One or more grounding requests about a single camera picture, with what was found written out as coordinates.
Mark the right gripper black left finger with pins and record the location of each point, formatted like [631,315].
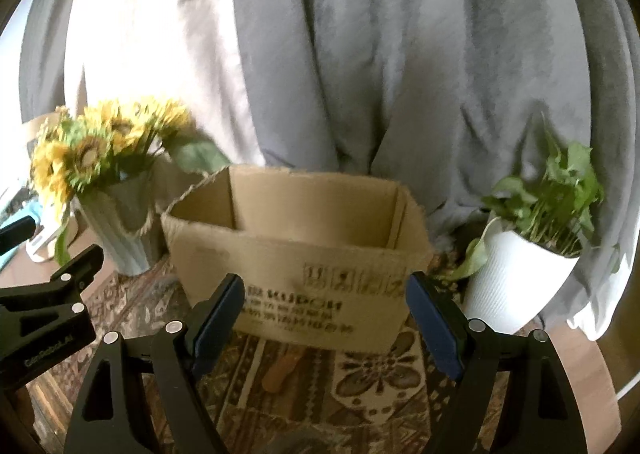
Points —
[110,413]

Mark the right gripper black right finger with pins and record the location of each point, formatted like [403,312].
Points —
[540,413]

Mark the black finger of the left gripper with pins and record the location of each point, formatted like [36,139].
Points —
[51,315]

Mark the white desk lamp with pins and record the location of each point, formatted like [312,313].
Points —
[41,247]

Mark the patterned persian table runner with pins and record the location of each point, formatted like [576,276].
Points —
[332,402]

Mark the white plant pot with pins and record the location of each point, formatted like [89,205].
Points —
[515,282]

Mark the brown cardboard box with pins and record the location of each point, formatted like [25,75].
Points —
[324,256]

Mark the ribbed pale green vase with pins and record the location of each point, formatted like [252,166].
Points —
[124,218]

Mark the yellow sunflower bouquet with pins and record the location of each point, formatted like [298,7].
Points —
[108,143]

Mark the green leafy plant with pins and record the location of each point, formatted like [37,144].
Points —
[552,211]

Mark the beige curtain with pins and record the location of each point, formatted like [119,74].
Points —
[186,50]

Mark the grey curtain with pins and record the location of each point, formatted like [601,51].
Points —
[436,94]

